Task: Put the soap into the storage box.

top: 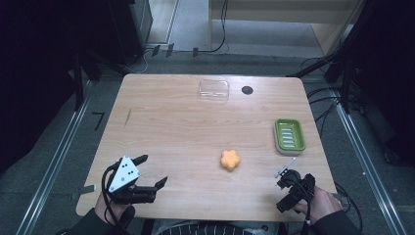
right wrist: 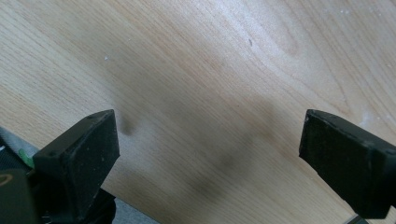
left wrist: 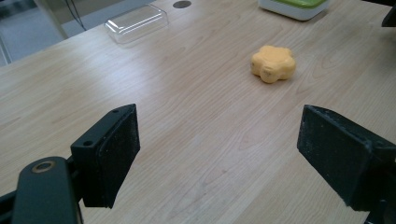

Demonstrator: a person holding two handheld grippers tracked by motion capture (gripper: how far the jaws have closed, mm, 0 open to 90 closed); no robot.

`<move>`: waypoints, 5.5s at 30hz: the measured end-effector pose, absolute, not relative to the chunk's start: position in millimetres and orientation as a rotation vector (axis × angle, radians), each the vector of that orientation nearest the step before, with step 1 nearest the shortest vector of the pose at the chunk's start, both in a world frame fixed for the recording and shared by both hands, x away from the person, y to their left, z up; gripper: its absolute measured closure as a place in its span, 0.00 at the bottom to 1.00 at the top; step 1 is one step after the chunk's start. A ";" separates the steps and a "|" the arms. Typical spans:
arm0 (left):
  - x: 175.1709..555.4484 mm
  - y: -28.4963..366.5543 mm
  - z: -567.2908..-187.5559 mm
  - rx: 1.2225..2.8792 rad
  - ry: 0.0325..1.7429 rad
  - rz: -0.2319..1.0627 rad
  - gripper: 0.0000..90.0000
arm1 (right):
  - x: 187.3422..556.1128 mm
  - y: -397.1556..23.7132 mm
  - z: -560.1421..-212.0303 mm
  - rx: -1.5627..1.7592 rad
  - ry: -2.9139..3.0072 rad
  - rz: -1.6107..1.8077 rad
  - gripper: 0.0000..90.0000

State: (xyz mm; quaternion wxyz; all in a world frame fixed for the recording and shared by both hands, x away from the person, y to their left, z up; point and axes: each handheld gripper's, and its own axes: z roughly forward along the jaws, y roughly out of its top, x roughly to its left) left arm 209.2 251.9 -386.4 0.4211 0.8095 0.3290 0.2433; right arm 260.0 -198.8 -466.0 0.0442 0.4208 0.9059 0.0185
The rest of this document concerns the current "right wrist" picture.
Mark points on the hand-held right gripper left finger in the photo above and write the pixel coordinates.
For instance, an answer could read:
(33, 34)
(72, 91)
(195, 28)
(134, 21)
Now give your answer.
(77, 168)

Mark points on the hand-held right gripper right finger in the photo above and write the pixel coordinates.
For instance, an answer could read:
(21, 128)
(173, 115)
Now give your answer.
(348, 161)

